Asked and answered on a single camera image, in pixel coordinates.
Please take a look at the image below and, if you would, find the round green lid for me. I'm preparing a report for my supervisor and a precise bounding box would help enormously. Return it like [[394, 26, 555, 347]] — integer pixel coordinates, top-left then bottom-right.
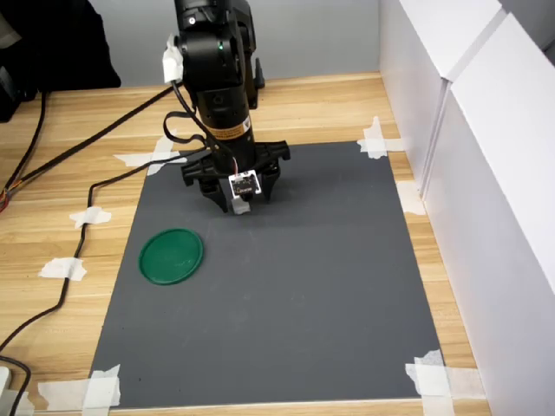
[[138, 228, 205, 287]]

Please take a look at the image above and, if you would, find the dark grey mat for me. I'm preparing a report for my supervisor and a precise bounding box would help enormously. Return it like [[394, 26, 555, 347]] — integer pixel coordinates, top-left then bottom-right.
[[88, 141, 443, 409]]

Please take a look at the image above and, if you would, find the white partition box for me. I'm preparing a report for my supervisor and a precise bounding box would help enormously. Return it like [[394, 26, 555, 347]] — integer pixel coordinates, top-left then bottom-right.
[[377, 0, 508, 205], [422, 11, 555, 416]]

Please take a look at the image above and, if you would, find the black box device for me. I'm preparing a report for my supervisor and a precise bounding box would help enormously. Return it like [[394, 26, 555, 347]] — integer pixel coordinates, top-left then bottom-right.
[[0, 64, 28, 123]]

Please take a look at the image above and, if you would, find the white gripper camera box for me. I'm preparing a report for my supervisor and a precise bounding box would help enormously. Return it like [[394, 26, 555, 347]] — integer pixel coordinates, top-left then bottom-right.
[[228, 170, 264, 203]]

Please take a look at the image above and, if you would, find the short black looped cable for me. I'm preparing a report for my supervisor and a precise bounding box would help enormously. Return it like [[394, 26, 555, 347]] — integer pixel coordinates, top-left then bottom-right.
[[163, 81, 218, 157]]

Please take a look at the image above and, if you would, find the white cable plug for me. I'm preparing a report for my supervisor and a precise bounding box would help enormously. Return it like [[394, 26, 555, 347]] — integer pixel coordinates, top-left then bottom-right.
[[162, 34, 186, 84]]

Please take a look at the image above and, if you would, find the thick black cable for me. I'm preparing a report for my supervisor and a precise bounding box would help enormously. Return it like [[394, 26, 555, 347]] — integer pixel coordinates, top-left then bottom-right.
[[0, 86, 174, 192]]

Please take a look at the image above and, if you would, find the black taped-down table cable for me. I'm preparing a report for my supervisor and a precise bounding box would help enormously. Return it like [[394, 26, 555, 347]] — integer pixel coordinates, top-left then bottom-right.
[[0, 156, 190, 353]]

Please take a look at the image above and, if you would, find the black cable with coloured wires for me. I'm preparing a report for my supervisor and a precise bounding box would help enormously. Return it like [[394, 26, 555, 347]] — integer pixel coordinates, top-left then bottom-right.
[[0, 90, 49, 213]]

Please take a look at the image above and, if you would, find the thin black cable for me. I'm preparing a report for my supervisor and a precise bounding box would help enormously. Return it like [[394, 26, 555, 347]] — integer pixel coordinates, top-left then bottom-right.
[[0, 355, 33, 416]]

